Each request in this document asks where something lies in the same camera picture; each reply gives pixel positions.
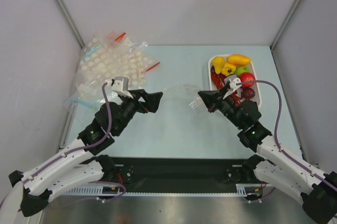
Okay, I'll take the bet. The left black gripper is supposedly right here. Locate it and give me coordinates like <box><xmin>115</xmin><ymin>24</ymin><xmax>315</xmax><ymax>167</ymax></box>
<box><xmin>115</xmin><ymin>89</ymin><xmax>163</xmax><ymax>135</ymax></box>

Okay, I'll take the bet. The pink dotted zip bag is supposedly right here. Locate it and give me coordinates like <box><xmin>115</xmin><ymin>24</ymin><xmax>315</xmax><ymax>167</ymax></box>
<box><xmin>163</xmin><ymin>84</ymin><xmax>205</xmax><ymax>113</ymax></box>

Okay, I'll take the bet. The yellow pear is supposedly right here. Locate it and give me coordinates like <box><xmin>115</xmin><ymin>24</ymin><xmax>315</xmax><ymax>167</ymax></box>
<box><xmin>212</xmin><ymin>56</ymin><xmax>226</xmax><ymax>74</ymax></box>

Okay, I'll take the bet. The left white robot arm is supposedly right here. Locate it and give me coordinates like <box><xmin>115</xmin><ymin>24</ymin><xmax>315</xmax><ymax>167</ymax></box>
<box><xmin>1</xmin><ymin>89</ymin><xmax>163</xmax><ymax>223</ymax></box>

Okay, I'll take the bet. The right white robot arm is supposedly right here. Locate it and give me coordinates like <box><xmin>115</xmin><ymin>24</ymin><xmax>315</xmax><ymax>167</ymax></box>
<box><xmin>198</xmin><ymin>90</ymin><xmax>336</xmax><ymax>223</ymax></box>

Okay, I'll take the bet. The pile of zip bags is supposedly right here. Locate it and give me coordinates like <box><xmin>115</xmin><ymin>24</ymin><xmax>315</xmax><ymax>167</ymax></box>
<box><xmin>64</xmin><ymin>31</ymin><xmax>160</xmax><ymax>111</ymax></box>

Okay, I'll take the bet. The red lobster toy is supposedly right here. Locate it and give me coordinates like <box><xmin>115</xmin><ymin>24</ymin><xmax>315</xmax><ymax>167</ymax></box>
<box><xmin>228</xmin><ymin>87</ymin><xmax>242</xmax><ymax>106</ymax></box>

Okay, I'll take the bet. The yellow bell pepper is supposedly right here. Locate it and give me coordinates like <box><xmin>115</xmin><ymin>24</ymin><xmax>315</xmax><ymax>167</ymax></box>
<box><xmin>221</xmin><ymin>62</ymin><xmax>236</xmax><ymax>77</ymax></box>

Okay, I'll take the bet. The dark purple passion fruit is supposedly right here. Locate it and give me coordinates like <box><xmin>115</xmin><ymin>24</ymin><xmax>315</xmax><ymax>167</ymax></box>
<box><xmin>242</xmin><ymin>87</ymin><xmax>255</xmax><ymax>100</ymax></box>

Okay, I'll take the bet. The green apple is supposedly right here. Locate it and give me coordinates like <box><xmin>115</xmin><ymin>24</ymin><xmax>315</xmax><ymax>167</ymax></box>
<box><xmin>234</xmin><ymin>65</ymin><xmax>250</xmax><ymax>77</ymax></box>

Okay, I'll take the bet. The red apple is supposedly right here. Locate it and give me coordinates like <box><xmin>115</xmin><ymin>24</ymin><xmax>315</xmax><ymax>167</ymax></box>
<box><xmin>239</xmin><ymin>72</ymin><xmax>255</xmax><ymax>89</ymax></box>

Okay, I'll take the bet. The orange yellow mango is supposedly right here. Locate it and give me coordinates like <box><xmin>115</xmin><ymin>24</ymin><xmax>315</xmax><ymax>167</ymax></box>
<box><xmin>227</xmin><ymin>54</ymin><xmax>251</xmax><ymax>66</ymax></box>

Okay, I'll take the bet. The white perforated basket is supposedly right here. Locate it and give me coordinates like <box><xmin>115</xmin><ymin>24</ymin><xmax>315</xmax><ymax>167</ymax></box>
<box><xmin>207</xmin><ymin>54</ymin><xmax>264</xmax><ymax>109</ymax></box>

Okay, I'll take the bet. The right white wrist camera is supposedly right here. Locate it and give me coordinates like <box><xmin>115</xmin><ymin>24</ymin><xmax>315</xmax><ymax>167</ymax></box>
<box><xmin>223</xmin><ymin>74</ymin><xmax>241</xmax><ymax>99</ymax></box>

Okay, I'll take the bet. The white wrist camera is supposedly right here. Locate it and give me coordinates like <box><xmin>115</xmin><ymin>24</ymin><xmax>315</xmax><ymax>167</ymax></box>
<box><xmin>105</xmin><ymin>76</ymin><xmax>133</xmax><ymax>98</ymax></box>
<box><xmin>223</xmin><ymin>74</ymin><xmax>241</xmax><ymax>99</ymax></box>

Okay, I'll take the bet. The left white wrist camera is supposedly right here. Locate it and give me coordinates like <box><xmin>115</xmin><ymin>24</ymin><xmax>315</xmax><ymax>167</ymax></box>
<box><xmin>105</xmin><ymin>76</ymin><xmax>133</xmax><ymax>98</ymax></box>

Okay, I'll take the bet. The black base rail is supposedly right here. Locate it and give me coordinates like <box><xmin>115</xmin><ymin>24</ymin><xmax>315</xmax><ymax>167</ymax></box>
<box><xmin>101</xmin><ymin>157</ymin><xmax>265</xmax><ymax>194</ymax></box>

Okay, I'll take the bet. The white slotted cable duct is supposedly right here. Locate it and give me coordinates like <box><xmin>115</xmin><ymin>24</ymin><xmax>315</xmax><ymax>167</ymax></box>
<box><xmin>60</xmin><ymin>183</ymin><xmax>125</xmax><ymax>197</ymax></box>

